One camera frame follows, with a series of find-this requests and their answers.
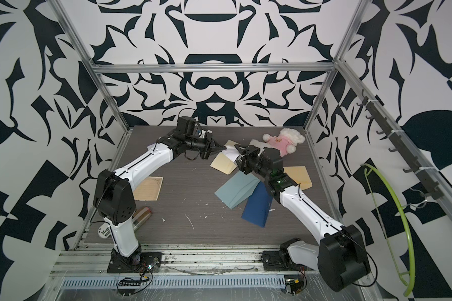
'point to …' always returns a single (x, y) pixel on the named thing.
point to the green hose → (406, 221)
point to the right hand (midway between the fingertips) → (232, 146)
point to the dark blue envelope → (258, 205)
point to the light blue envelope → (238, 189)
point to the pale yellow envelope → (222, 162)
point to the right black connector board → (295, 285)
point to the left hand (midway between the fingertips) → (227, 144)
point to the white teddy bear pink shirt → (286, 142)
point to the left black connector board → (127, 287)
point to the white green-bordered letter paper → (231, 152)
